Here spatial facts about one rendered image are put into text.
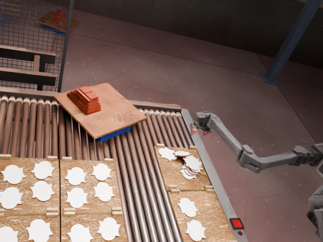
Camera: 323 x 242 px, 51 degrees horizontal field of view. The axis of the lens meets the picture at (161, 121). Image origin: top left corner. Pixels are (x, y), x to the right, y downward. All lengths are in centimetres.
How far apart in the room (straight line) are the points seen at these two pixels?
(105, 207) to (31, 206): 40
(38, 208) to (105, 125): 75
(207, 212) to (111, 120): 92
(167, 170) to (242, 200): 167
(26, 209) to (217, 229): 113
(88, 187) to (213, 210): 82
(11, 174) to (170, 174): 101
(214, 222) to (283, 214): 193
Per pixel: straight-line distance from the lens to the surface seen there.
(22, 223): 198
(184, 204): 225
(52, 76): 285
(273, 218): 400
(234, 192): 396
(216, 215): 231
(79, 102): 251
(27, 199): 207
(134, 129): 266
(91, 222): 201
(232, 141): 205
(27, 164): 224
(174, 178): 238
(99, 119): 247
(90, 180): 219
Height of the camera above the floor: 258
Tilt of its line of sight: 36 degrees down
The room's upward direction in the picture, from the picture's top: 21 degrees clockwise
